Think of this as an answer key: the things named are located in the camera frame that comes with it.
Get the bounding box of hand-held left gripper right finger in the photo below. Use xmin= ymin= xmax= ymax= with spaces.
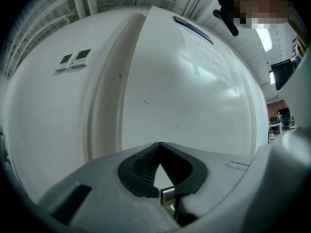
xmin=159 ymin=141 xmax=254 ymax=229

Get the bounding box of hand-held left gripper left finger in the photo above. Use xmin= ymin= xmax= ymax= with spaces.
xmin=38 ymin=141 xmax=180 ymax=233

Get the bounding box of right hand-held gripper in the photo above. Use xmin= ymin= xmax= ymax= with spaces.
xmin=242 ymin=50 xmax=311 ymax=224

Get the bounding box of white door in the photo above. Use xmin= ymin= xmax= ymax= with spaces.
xmin=121 ymin=5 xmax=256 ymax=158

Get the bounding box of white office desk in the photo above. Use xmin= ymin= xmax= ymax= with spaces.
xmin=268 ymin=121 xmax=284 ymax=134

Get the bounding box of black office chair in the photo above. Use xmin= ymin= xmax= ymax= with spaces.
xmin=283 ymin=108 xmax=293 ymax=131

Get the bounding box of translucent paper notice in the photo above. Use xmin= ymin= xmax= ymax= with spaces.
xmin=181 ymin=29 xmax=238 ymax=88

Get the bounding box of person's mustard jacket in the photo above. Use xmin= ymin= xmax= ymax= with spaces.
xmin=289 ymin=13 xmax=311 ymax=58

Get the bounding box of person's head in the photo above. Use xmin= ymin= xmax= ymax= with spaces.
xmin=227 ymin=0 xmax=296 ymax=31

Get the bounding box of shiny metal cylinder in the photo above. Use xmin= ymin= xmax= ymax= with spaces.
xmin=161 ymin=186 xmax=176 ymax=219

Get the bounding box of white wall control panel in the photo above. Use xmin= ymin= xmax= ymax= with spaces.
xmin=69 ymin=48 xmax=95 ymax=70
xmin=55 ymin=53 xmax=74 ymax=72

